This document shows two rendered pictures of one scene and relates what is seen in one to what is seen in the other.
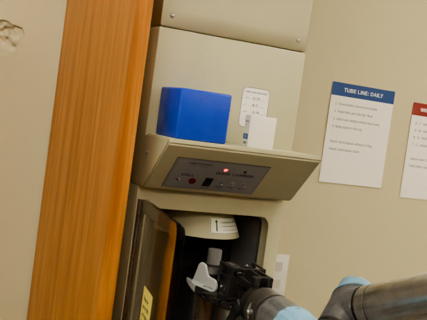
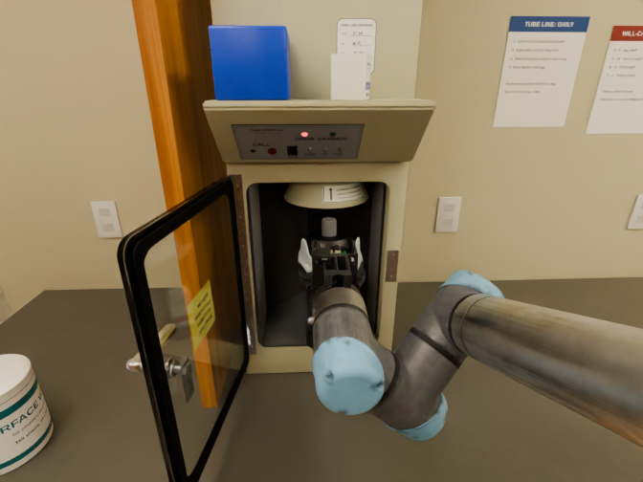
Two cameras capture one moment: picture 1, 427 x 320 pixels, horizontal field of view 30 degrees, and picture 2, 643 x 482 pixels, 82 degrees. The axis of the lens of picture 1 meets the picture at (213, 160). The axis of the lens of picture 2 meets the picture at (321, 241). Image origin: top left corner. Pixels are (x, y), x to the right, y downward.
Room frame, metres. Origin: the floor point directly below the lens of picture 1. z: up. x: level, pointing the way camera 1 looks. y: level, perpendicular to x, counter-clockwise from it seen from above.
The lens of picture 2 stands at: (0.96, -0.27, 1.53)
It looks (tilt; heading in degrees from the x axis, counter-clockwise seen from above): 23 degrees down; 23
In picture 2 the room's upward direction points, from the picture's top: straight up
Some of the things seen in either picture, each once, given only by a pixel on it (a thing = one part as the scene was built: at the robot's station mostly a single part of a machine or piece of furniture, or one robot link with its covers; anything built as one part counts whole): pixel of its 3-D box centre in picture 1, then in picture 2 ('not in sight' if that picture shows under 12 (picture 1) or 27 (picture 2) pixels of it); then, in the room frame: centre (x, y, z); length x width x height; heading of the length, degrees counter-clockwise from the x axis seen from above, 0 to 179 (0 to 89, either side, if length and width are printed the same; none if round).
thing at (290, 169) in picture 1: (231, 171); (319, 134); (1.50, -0.04, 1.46); 0.32 x 0.12 x 0.10; 116
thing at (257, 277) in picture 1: (246, 291); (335, 279); (1.44, -0.09, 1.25); 0.12 x 0.08 x 0.09; 26
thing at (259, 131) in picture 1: (258, 131); (351, 77); (1.52, -0.08, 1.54); 0.05 x 0.05 x 0.06; 9
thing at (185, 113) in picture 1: (193, 115); (254, 66); (1.46, 0.05, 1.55); 0.10 x 0.10 x 0.09; 26
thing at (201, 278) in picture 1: (201, 277); (305, 252); (1.51, -0.01, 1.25); 0.09 x 0.03 x 0.06; 50
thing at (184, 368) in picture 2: not in sight; (183, 380); (1.23, 0.03, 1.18); 0.02 x 0.02 x 0.06; 16
